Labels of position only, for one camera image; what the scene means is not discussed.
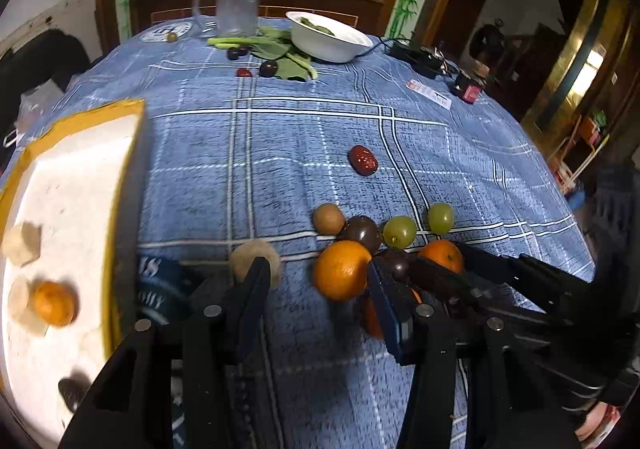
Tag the small red jujube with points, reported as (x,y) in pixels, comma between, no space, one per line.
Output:
(243,73)

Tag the black power adapter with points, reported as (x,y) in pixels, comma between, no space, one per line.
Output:
(415,54)

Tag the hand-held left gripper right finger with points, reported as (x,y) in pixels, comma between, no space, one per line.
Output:
(387,314)

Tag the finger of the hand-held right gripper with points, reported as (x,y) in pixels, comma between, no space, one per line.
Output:
(485,260)
(440,277)

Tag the white paper label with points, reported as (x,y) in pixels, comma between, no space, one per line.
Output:
(430,94)

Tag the white foam tray yellow tape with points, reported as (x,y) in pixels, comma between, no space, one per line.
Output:
(75,189)

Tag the banana piece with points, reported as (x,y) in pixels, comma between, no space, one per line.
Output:
(22,306)
(246,259)
(22,243)

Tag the dark purple plum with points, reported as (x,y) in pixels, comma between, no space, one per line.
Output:
(361,231)
(395,263)
(72,391)

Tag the green grape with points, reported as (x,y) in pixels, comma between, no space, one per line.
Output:
(440,218)
(399,231)

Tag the black leather sofa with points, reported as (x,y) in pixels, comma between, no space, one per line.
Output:
(40,64)

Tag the clear glass pitcher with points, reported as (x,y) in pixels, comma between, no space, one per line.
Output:
(237,4)

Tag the crumpled plastic bag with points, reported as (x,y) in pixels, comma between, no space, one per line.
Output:
(35,101)

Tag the dark grape near vegetables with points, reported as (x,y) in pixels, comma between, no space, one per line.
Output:
(268,69)

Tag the mandarin orange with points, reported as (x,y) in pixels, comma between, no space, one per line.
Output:
(55,303)
(342,270)
(369,321)
(442,255)

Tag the red and black box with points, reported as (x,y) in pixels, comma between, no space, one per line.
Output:
(467,89)

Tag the dark red cherry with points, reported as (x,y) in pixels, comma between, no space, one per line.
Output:
(233,53)
(243,50)

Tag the white bowl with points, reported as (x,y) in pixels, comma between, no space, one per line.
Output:
(330,38)

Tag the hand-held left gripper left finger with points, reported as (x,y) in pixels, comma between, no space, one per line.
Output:
(252,301)

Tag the blue plaid tablecloth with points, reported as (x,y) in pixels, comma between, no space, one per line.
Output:
(280,154)

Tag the green leafy vegetable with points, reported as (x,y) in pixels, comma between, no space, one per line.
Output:
(285,56)

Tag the brown longan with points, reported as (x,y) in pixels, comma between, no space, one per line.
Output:
(328,219)

